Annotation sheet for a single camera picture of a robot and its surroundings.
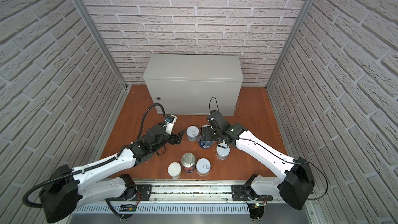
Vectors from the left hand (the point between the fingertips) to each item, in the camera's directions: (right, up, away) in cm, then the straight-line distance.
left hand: (178, 125), depth 81 cm
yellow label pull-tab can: (+13, -21, -4) cm, 25 cm away
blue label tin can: (+13, -9, -3) cm, 16 cm away
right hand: (+16, -3, -2) cm, 16 cm away
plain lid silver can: (+24, -15, 0) cm, 29 cm away
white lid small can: (-1, -21, -7) cm, 22 cm away
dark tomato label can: (+6, -17, -6) cm, 19 cm away
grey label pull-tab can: (+7, -6, +7) cm, 12 cm away
